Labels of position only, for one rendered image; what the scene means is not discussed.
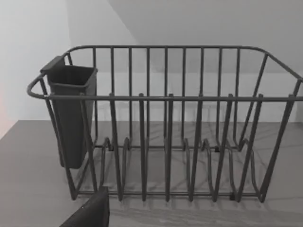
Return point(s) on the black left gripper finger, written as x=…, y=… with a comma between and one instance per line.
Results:
x=93, y=212

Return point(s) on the dark grey cutlery holder cup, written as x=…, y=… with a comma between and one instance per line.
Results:
x=71, y=118

